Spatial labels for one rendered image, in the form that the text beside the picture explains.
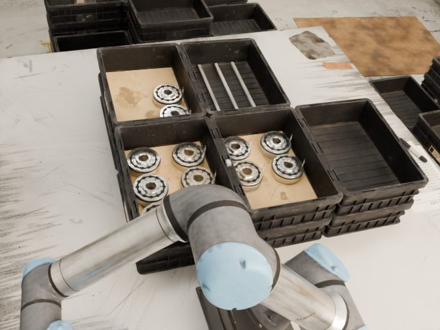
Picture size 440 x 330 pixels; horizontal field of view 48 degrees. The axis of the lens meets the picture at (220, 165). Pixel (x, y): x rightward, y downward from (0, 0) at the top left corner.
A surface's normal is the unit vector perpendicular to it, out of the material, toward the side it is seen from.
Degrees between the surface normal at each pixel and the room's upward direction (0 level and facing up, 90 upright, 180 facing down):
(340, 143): 0
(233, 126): 90
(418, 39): 0
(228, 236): 12
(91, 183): 0
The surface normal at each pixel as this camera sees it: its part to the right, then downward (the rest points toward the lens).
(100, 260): -0.14, 0.08
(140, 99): 0.13, -0.66
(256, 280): 0.16, 0.61
